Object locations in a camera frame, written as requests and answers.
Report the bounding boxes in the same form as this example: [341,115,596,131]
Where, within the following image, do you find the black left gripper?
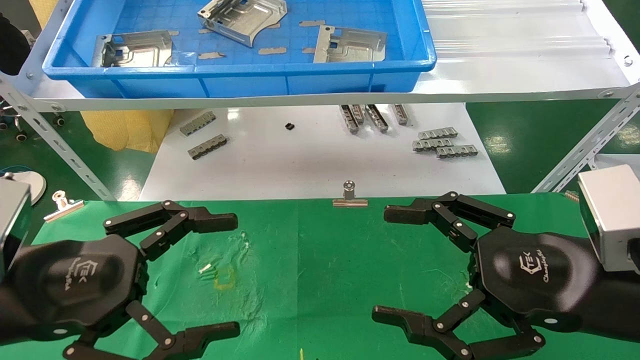
[5,234,241,360]

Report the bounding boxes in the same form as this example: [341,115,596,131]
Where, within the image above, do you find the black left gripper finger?
[104,201,238,262]

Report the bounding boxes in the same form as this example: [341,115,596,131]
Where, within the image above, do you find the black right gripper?
[372,191,601,360]

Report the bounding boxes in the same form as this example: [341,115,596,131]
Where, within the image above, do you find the stamped sheet metal bracket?
[313,25,388,64]
[91,30,173,68]
[197,0,288,48]

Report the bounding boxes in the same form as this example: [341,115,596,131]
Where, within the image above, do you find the green cloth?
[0,192,640,360]

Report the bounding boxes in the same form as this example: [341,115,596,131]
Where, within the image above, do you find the silver binder clip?
[43,190,85,223]
[332,180,369,208]

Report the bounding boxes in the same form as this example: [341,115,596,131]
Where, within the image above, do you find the yellow mesh bag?
[29,0,175,154]

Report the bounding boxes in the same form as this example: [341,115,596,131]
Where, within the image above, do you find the blue plastic bin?
[42,0,437,99]

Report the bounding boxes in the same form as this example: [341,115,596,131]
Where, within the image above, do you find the white metal shelf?
[17,0,640,112]

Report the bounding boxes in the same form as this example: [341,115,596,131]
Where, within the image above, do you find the perforated white angle brace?
[531,82,640,194]
[0,75,117,202]

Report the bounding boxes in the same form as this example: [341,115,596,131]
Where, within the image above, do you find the white round stand base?
[10,170,47,206]

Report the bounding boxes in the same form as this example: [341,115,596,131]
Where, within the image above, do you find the white panel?
[590,153,640,176]

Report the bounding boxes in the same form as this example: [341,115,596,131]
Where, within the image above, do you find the black office chair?
[0,12,66,143]

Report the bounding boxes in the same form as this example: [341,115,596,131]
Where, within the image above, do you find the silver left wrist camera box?
[0,177,32,281]

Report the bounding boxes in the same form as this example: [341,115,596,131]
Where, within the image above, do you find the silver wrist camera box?
[577,165,640,273]
[0,177,32,281]

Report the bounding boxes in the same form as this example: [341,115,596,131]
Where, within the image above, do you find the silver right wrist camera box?
[577,165,640,273]

